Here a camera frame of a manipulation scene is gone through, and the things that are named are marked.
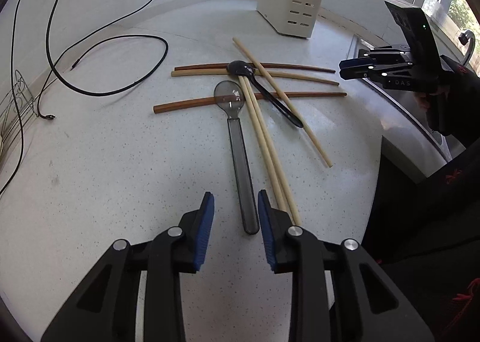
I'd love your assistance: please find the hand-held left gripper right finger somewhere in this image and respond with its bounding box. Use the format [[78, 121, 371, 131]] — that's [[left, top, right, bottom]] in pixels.
[[257, 189, 436, 342]]

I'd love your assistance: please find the stainless steel sink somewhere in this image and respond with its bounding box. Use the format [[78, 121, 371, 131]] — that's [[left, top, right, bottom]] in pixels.
[[347, 34, 469, 178]]

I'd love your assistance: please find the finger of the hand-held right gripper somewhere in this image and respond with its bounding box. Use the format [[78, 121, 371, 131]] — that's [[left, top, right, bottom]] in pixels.
[[339, 46, 413, 70], [339, 61, 413, 81]]

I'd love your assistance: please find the metal wire rack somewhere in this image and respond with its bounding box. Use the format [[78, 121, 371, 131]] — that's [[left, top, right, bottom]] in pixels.
[[0, 70, 38, 145]]

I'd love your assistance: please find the person's right forearm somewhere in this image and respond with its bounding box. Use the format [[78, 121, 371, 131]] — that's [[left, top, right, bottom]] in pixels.
[[439, 57, 480, 163]]

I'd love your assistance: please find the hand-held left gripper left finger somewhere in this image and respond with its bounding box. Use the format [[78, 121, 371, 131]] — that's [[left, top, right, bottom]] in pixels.
[[40, 192, 215, 342]]

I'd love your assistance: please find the clear grey plastic spoon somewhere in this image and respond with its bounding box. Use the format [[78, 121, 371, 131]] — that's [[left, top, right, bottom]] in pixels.
[[214, 80, 260, 235]]

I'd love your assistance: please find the person's black clothing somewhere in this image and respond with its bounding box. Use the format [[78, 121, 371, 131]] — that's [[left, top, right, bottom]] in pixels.
[[364, 139, 480, 342]]

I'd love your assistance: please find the black plastic spoon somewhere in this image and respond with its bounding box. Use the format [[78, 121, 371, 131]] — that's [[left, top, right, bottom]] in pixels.
[[227, 60, 304, 129]]

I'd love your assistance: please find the brown wooden chopstick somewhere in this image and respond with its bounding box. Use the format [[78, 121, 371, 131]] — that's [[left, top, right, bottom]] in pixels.
[[153, 91, 348, 115], [174, 62, 336, 74]]

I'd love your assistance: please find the light wooden chopstick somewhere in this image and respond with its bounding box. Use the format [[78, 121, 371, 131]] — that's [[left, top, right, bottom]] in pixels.
[[238, 76, 290, 216], [171, 69, 340, 86], [232, 37, 334, 169], [244, 76, 302, 226]]

